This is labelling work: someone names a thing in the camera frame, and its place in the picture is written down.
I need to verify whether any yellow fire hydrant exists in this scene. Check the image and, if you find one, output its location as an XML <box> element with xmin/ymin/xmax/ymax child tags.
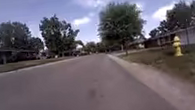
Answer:
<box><xmin>171</xmin><ymin>34</ymin><xmax>185</xmax><ymax>58</ymax></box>

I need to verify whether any broad dark tree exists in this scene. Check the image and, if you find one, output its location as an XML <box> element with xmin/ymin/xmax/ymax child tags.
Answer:
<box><xmin>0</xmin><ymin>18</ymin><xmax>46</xmax><ymax>57</ymax></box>

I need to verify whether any group of trees behind building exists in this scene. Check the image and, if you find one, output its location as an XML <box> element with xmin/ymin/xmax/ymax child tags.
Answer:
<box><xmin>145</xmin><ymin>0</ymin><xmax>195</xmax><ymax>40</ymax></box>

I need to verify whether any grass verge with hydrant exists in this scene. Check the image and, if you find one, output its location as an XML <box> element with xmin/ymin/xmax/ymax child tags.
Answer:
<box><xmin>119</xmin><ymin>43</ymin><xmax>195</xmax><ymax>97</ymax></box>

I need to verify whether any long low pale building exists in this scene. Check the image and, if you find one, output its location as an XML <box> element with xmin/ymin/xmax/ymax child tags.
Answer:
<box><xmin>143</xmin><ymin>23</ymin><xmax>195</xmax><ymax>49</ymax></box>

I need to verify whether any flat grass lawn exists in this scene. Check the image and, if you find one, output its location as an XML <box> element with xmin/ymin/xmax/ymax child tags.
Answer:
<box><xmin>0</xmin><ymin>56</ymin><xmax>71</xmax><ymax>74</ymax></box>

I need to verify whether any pale concrete kerb strip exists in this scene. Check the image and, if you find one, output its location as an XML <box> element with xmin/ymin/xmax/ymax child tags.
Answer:
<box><xmin>105</xmin><ymin>46</ymin><xmax>195</xmax><ymax>110</ymax></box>

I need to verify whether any thin pale kerb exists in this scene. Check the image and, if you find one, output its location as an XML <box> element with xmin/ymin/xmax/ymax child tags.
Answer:
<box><xmin>0</xmin><ymin>55</ymin><xmax>85</xmax><ymax>79</ymax></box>

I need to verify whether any large round-crowned tree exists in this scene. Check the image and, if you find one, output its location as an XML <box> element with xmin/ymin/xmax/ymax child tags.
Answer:
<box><xmin>95</xmin><ymin>0</ymin><xmax>149</xmax><ymax>58</ymax></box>

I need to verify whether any grey asphalt road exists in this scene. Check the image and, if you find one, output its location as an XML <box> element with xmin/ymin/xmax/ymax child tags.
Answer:
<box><xmin>0</xmin><ymin>47</ymin><xmax>182</xmax><ymax>110</ymax></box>

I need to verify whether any tall dark tree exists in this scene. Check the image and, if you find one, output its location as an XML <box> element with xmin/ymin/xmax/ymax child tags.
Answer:
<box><xmin>37</xmin><ymin>11</ymin><xmax>85</xmax><ymax>59</ymax></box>

